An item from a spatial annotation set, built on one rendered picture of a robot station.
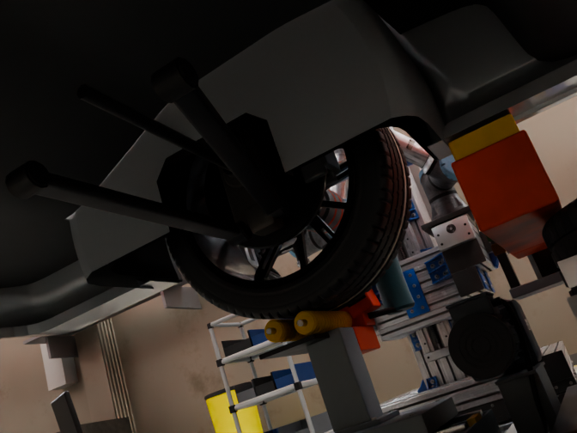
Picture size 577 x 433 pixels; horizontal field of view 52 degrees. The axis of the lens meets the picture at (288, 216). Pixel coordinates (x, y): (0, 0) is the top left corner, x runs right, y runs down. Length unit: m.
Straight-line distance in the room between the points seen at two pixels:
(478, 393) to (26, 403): 6.00
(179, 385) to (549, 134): 4.07
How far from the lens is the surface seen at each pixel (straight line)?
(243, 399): 3.87
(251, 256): 1.86
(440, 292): 2.38
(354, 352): 1.51
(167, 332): 6.27
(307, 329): 1.43
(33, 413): 7.49
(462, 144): 1.33
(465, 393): 2.26
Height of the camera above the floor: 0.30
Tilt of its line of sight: 18 degrees up
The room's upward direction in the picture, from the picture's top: 19 degrees counter-clockwise
